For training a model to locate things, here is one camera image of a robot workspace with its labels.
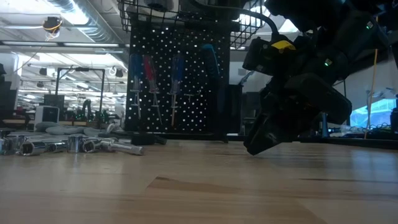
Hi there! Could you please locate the black hex key set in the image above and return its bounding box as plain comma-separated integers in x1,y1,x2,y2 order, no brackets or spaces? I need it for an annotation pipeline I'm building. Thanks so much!
130,132,168,146

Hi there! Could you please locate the black background monitor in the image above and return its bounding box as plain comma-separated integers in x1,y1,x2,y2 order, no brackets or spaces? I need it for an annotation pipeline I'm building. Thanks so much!
43,94,65,108

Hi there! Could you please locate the red handled screwdriver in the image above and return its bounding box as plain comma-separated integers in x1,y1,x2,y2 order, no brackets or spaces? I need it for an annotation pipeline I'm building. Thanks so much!
142,55,163,125

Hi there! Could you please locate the black wire basket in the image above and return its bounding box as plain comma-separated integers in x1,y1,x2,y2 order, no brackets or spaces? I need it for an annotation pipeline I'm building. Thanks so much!
117,0,270,50

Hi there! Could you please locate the black metal stand frame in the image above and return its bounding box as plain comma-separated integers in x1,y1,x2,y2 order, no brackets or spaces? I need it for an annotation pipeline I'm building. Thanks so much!
55,67,106,121

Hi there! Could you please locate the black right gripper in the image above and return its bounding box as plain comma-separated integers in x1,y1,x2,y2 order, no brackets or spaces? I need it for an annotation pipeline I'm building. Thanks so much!
243,73,353,156

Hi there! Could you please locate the black aluminium table frame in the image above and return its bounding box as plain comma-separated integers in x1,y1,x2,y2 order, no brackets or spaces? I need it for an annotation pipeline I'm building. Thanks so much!
298,135,398,151

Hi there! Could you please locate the ceiling cable reel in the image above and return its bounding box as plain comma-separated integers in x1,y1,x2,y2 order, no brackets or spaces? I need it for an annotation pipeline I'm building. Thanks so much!
42,16,63,42

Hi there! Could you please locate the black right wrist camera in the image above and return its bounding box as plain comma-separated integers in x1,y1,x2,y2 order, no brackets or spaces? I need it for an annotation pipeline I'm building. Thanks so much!
242,36,301,77

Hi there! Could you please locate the white box appliance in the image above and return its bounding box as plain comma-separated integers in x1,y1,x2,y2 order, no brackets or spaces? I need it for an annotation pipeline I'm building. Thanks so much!
34,105,60,124

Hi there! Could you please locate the blue handled screwdriver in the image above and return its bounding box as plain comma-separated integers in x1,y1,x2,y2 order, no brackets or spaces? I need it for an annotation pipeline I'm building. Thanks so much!
129,53,144,121
169,53,185,128

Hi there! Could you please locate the blue lit screen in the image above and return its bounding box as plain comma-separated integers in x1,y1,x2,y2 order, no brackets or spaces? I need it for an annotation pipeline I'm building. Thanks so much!
349,98,397,128

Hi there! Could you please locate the black metal pegboard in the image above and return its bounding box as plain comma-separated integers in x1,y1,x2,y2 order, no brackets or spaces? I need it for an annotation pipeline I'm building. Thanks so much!
124,18,231,133

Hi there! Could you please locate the silver ventilation duct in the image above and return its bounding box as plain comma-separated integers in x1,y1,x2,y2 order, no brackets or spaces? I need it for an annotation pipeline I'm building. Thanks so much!
46,0,125,44

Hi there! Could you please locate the yellow cable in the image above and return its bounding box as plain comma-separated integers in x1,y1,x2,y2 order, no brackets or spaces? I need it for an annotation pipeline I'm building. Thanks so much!
364,46,379,140

